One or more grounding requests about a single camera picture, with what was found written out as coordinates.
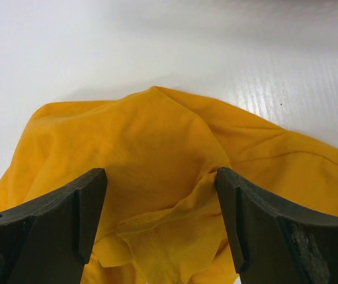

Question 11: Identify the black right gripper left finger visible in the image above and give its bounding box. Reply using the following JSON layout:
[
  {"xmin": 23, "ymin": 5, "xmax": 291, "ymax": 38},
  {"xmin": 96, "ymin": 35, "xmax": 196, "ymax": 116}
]
[{"xmin": 0, "ymin": 169, "xmax": 107, "ymax": 283}]

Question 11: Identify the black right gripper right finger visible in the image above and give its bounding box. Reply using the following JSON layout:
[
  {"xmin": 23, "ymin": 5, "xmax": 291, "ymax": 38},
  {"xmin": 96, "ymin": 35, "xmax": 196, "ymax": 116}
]
[{"xmin": 215, "ymin": 167, "xmax": 338, "ymax": 283}]

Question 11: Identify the yellow t shirt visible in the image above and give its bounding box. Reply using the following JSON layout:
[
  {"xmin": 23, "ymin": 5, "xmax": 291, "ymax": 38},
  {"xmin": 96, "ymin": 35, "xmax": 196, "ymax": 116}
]
[{"xmin": 0, "ymin": 87, "xmax": 338, "ymax": 283}]

